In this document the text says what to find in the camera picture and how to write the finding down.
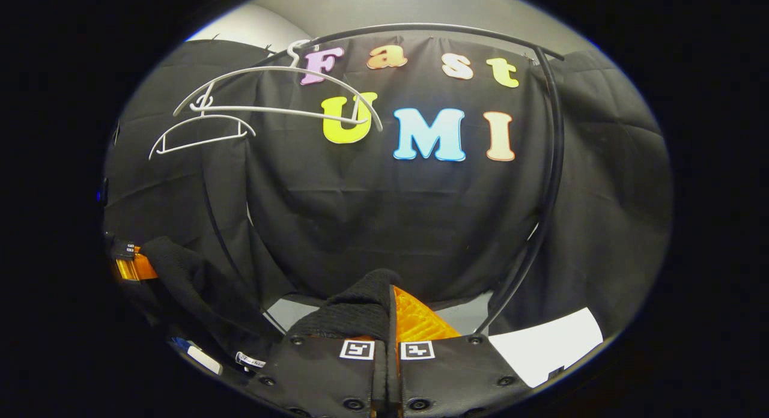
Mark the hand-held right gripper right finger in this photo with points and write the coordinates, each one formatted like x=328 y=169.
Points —
x=456 y=376

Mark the small white blue object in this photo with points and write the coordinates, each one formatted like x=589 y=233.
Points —
x=201 y=358

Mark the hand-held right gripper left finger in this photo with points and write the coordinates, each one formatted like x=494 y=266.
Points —
x=324 y=376

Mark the white plastic hanger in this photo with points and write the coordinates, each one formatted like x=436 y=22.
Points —
x=270 y=68
x=204 y=116

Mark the black metal clothes rack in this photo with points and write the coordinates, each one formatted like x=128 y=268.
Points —
x=556 y=154

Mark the black knit garment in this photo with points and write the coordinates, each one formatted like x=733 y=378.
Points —
x=354 y=313

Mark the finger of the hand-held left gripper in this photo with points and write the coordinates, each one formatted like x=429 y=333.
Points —
x=141 y=268

